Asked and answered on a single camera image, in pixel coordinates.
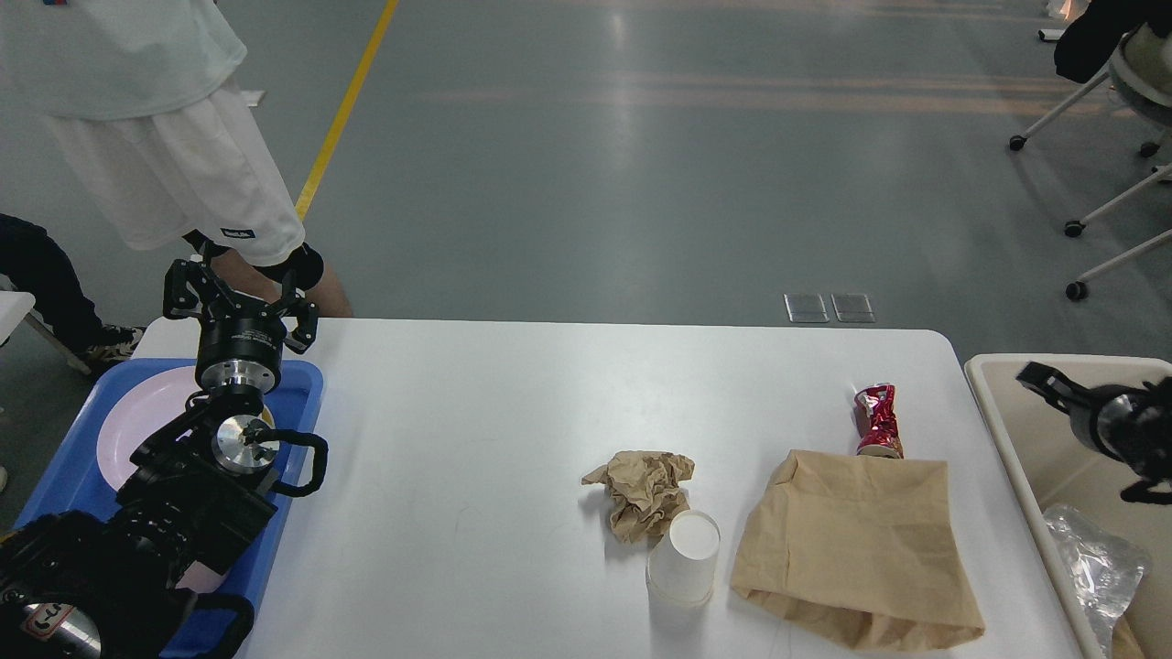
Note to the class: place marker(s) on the crushed red can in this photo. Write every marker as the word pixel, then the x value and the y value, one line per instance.
pixel 877 422

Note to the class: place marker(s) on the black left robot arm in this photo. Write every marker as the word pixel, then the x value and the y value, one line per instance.
pixel 78 587

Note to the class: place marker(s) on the metal floor plates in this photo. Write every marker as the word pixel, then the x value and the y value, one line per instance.
pixel 820 309

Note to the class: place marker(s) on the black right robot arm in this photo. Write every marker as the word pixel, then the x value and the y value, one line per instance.
pixel 1153 466

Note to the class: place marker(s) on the pink plate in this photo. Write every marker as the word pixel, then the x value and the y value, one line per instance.
pixel 156 393

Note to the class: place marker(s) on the white paper cup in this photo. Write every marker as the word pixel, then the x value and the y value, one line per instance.
pixel 681 568

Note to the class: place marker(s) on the small white side table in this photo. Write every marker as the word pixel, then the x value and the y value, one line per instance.
pixel 18 308

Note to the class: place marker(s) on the blue plastic tray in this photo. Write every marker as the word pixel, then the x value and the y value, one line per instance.
pixel 73 481

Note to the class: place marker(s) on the brown paper in bin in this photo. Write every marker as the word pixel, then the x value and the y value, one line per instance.
pixel 1124 645

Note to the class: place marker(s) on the aluminium foil tray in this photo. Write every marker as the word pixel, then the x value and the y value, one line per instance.
pixel 1105 570

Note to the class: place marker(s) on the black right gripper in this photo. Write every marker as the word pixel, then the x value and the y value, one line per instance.
pixel 1102 419

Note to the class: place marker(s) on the brown paper bag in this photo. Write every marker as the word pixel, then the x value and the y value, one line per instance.
pixel 859 550

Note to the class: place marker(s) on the person in white shorts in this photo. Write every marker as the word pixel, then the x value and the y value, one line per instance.
pixel 142 99

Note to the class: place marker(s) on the pink mug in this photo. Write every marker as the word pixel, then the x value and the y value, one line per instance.
pixel 201 579

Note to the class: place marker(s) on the beige plastic bin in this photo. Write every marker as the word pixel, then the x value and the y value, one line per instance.
pixel 1047 465

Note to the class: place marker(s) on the person in dark trousers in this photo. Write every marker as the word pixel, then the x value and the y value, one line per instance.
pixel 36 264

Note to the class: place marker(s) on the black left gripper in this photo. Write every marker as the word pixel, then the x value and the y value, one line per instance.
pixel 233 350

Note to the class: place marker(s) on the brown paper ball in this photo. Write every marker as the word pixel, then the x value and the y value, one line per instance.
pixel 646 491

